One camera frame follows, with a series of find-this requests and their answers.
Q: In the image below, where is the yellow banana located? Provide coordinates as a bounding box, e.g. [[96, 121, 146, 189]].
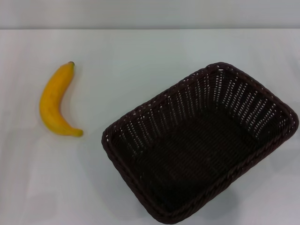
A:
[[39, 61, 84, 138]]

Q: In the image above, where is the dark brown woven basket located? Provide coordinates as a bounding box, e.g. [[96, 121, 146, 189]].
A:
[[101, 61, 297, 222]]

